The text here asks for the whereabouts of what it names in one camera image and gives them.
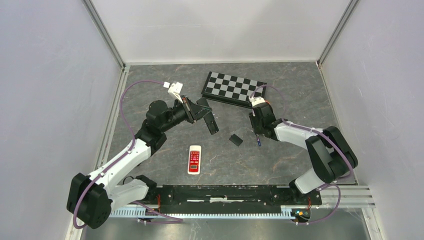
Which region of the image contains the grey slotted cable duct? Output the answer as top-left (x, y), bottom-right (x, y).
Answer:
top-left (86, 206), bottom-right (294, 219)

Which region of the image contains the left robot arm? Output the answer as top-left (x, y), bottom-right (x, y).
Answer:
top-left (66, 96), bottom-right (218, 229)

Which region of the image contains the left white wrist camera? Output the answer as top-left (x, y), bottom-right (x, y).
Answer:
top-left (163, 81), bottom-right (183, 103)

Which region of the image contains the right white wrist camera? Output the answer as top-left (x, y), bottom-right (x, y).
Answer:
top-left (249, 97), bottom-right (266, 108)

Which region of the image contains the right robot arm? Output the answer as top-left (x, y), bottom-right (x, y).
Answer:
top-left (249, 101), bottom-right (358, 204)

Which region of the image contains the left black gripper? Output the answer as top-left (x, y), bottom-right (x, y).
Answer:
top-left (160, 95), bottom-right (212, 133)

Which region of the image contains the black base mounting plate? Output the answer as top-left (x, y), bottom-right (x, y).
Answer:
top-left (140, 185), bottom-right (323, 214)

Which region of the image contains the white red remote control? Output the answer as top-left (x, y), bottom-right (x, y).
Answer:
top-left (187, 145), bottom-right (202, 175)

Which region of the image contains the black grey checkerboard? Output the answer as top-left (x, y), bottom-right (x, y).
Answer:
top-left (201, 71), bottom-right (266, 108)

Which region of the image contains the black remote control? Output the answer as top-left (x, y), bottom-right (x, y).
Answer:
top-left (203, 111), bottom-right (219, 135)

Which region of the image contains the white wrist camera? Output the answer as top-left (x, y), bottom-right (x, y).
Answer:
top-left (249, 97), bottom-right (266, 108)
top-left (163, 81), bottom-right (183, 103)

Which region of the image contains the black battery cover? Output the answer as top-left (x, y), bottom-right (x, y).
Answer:
top-left (229, 134), bottom-right (243, 147)

